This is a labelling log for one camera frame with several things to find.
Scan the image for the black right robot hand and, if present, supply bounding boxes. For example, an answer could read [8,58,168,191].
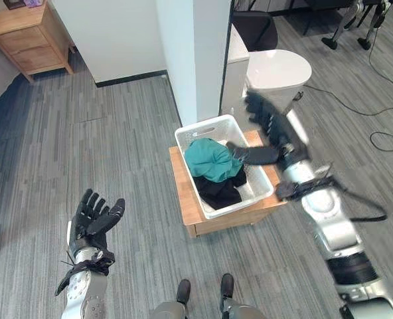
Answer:
[226,89,313,165]

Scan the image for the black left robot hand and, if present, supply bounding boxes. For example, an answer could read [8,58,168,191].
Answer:
[66,188,126,253]

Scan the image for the white plastic laundry basket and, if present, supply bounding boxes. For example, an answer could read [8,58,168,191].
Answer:
[174,114,275,220]

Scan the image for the teal cloth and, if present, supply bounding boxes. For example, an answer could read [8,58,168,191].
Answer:
[185,139,246,183]

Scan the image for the black cloth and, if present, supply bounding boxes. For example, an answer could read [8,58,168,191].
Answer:
[193,169,248,211]

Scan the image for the low wooden stand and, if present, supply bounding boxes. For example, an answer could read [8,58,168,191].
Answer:
[169,130,287,239]

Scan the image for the black chair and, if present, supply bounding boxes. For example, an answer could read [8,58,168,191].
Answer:
[232,11,279,53]

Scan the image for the robot left leg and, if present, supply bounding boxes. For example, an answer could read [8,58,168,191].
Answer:
[149,278,193,319]

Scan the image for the standing humanoid robot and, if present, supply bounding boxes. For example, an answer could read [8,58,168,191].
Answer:
[321,0,392,51]

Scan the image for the wooden nightstand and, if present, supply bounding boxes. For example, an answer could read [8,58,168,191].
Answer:
[0,1,75,84]

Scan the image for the black floor cable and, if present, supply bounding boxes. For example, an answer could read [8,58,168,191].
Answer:
[301,6,393,151]

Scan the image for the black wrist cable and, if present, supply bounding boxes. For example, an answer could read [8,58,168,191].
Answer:
[315,167,389,223]

